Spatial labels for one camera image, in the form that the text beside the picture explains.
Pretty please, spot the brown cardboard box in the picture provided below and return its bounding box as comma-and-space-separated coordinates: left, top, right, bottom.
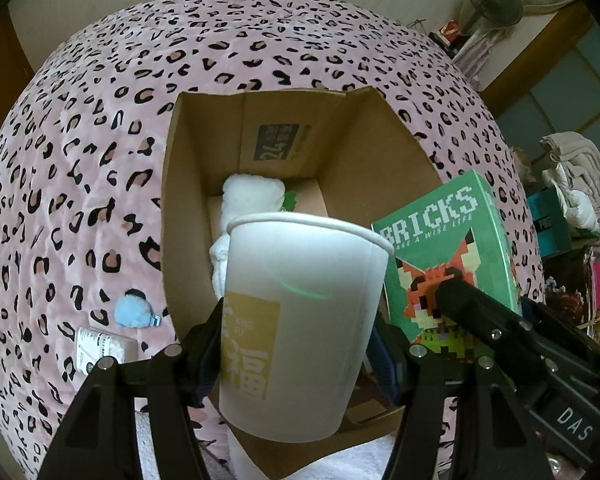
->
162, 86, 446, 479

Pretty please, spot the green toy bricks box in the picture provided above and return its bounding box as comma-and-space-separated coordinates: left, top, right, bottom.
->
371, 169, 524, 362

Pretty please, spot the dark green standing fan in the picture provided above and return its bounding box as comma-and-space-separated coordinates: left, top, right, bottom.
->
467, 0, 524, 37

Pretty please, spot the frosted sliding window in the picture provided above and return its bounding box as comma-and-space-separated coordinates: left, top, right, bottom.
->
500, 5, 600, 146

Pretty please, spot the pink leopard print blanket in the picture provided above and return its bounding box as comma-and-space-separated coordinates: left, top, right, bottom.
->
0, 0, 547, 477

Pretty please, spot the pile of white towels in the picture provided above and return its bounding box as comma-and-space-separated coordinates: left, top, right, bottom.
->
540, 131, 600, 234

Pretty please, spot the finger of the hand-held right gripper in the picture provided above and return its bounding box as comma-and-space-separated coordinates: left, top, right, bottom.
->
437, 279, 537, 361

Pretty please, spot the teal cardboard box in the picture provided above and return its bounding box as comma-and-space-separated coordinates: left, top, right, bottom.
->
525, 186, 576, 257

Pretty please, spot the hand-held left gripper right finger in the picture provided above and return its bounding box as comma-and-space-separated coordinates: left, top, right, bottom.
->
367, 320, 556, 480

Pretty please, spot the clear bag with white item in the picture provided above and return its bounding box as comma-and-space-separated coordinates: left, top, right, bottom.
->
209, 232, 231, 302

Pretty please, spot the blue pompom keychain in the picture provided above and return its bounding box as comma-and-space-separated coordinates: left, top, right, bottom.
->
113, 289, 161, 330

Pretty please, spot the pink hanging cloth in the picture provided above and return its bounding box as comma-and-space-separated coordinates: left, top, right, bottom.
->
452, 22, 509, 92

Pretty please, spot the white paper cup gold label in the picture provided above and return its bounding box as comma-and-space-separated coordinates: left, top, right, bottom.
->
218, 212, 395, 444

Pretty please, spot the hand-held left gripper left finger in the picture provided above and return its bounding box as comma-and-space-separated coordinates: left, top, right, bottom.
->
40, 299, 229, 480

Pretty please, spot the small red box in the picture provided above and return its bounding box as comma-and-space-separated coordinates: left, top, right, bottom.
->
439, 20, 464, 49

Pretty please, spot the brown paper envelope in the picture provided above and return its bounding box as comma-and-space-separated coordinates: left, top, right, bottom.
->
285, 177, 334, 221

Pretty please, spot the white fluffy plush toy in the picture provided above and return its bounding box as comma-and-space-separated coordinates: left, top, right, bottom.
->
222, 172, 287, 222

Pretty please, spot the brown wooden door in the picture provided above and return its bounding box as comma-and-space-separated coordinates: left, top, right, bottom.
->
0, 20, 34, 172

